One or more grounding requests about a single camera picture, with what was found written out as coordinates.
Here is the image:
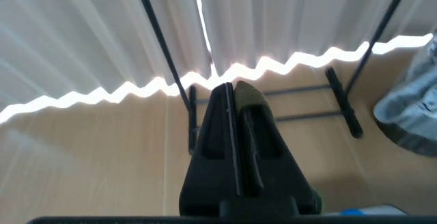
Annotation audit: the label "beige curtain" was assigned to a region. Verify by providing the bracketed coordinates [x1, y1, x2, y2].
[0, 0, 437, 115]

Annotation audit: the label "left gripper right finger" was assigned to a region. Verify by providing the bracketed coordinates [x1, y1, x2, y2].
[234, 87, 322, 216]

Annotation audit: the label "green printed shirt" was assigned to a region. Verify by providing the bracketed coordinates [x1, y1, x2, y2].
[234, 80, 270, 111]

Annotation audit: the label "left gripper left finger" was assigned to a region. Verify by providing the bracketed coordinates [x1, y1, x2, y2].
[178, 82, 242, 217]

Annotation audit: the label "pale grey shorts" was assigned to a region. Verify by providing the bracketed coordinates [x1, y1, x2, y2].
[373, 29, 437, 143]

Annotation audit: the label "black clothes rack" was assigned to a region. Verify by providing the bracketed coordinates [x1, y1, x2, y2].
[132, 0, 414, 156]

